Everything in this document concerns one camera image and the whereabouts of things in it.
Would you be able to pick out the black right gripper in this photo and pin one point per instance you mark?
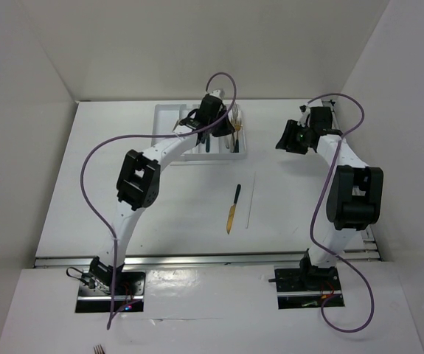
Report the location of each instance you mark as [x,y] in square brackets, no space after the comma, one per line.
[292,127]

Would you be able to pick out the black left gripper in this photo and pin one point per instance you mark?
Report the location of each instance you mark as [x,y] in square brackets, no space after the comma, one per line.
[226,128]

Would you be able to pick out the gold fork green handle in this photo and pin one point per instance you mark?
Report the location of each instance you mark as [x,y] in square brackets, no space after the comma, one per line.
[234,134]
[238,126]

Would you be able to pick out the gold spoon green handle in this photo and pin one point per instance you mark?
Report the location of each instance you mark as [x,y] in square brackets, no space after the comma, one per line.
[208,144]

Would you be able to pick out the white chopstick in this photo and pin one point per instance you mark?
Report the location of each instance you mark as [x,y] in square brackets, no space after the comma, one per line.
[251,198]
[199,163]

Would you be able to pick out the silver fork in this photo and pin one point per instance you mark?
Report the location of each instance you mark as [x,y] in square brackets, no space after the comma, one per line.
[227,142]
[235,112]

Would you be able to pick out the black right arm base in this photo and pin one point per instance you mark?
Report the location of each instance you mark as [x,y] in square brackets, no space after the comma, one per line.
[296,282]

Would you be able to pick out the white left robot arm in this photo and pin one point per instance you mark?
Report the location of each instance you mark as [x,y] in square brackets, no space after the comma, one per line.
[139,180]

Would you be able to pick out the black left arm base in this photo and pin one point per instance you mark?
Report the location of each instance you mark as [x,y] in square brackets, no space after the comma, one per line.
[96,281]

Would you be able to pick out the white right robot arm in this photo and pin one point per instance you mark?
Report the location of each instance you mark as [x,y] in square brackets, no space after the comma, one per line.
[352,191]

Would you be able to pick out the white compartment cutlery tray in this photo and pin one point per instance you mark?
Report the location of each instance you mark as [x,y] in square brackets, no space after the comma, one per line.
[164,118]

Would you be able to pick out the gold fork bottom edge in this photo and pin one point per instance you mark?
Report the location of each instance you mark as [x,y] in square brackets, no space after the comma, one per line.
[98,349]

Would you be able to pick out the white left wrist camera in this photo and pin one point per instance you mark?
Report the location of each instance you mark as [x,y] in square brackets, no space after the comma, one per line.
[219,93]

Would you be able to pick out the aluminium rail right side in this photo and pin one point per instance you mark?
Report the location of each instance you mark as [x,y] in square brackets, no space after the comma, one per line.
[363,240]

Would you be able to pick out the aluminium rail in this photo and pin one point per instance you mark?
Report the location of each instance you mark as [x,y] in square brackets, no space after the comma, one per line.
[363,240]
[179,260]

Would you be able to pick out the aluminium rail front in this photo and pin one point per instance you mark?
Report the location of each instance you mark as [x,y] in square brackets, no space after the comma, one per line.
[179,260]

